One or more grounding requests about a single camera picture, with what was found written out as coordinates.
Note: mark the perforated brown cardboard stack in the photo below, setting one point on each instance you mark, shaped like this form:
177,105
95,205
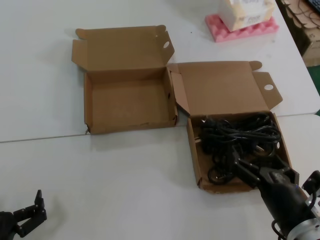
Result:
297,15

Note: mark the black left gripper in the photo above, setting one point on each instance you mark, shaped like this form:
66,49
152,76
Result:
6,225

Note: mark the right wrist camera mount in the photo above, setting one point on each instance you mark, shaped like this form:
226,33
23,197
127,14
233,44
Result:
312,185

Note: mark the white printed carton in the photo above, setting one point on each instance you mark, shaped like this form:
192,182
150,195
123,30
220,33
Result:
246,12

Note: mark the empty brown cardboard box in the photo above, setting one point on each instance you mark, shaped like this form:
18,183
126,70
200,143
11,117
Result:
130,100

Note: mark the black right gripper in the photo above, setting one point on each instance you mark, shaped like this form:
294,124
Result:
282,195

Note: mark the pink foam pad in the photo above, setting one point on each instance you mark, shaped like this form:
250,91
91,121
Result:
226,33

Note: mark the plain brown cardboard carton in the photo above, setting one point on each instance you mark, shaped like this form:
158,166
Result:
312,45

